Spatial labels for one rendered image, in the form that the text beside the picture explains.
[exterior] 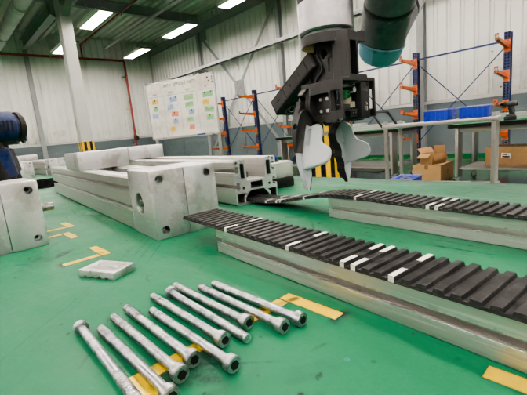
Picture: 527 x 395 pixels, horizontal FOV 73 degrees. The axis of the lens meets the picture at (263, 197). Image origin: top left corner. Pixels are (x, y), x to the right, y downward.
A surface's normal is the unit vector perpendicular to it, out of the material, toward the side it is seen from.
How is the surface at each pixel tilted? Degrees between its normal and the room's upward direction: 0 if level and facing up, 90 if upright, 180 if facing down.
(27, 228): 90
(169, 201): 90
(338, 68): 90
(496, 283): 0
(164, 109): 90
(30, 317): 0
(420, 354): 0
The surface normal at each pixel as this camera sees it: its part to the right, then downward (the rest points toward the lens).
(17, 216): 0.66, 0.07
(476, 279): -0.09, -0.98
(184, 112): -0.45, 0.20
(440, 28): -0.73, 0.19
